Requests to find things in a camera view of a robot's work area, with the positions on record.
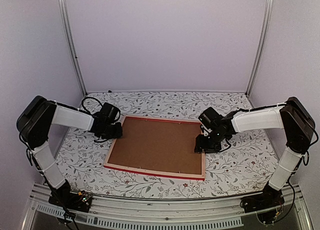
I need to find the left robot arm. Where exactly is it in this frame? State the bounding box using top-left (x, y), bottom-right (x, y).
top-left (16, 95), bottom-right (123, 207)

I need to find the front aluminium rail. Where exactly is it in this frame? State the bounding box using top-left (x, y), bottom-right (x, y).
top-left (21, 184), bottom-right (315, 229)

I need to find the floral patterned table cover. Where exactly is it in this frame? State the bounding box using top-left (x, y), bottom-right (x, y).
top-left (56, 92), bottom-right (278, 199)

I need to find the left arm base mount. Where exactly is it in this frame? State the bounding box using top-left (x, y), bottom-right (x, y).
top-left (48, 190), bottom-right (93, 213)

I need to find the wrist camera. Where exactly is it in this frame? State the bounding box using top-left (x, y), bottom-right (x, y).
top-left (99, 102), bottom-right (121, 124)
top-left (198, 107), bottom-right (223, 130)

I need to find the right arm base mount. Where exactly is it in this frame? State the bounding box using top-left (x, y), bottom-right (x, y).
top-left (240, 185), bottom-right (285, 225)

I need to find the wooden picture frame red edge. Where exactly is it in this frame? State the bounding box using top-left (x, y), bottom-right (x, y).
top-left (103, 114), bottom-right (207, 182)

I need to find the brown backing board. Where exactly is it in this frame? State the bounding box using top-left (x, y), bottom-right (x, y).
top-left (107, 116), bottom-right (203, 177)

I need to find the right aluminium corner post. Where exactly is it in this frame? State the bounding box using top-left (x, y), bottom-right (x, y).
top-left (245, 0), bottom-right (274, 97)

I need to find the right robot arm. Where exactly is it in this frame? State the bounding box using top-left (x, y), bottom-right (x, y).
top-left (194, 97), bottom-right (318, 208)

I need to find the aluminium corner post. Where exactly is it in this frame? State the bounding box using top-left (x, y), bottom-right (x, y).
top-left (58, 0), bottom-right (88, 96)
top-left (245, 0), bottom-right (274, 97)

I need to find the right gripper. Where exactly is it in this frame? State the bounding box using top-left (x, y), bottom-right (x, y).
top-left (194, 129), bottom-right (227, 153)

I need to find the left aluminium corner post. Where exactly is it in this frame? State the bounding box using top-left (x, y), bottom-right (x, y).
top-left (58, 0), bottom-right (88, 96)

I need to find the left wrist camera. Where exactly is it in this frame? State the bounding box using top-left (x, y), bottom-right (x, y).
top-left (99, 102), bottom-right (121, 124)

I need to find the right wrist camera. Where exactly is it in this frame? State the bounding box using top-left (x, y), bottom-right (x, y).
top-left (198, 107), bottom-right (223, 130)

